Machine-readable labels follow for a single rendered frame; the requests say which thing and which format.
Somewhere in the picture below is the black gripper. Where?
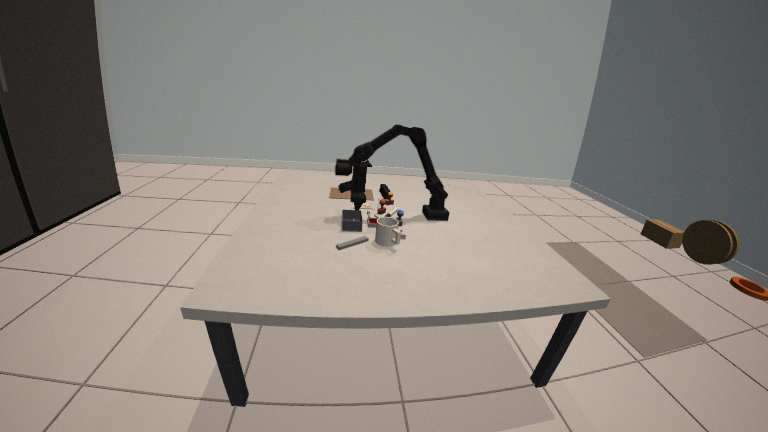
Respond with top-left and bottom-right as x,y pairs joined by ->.
350,176 -> 366,210

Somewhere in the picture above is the grey flat bar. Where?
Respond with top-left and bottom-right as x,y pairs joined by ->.
336,236 -> 369,250

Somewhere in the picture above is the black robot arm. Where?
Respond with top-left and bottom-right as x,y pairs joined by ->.
335,125 -> 448,211

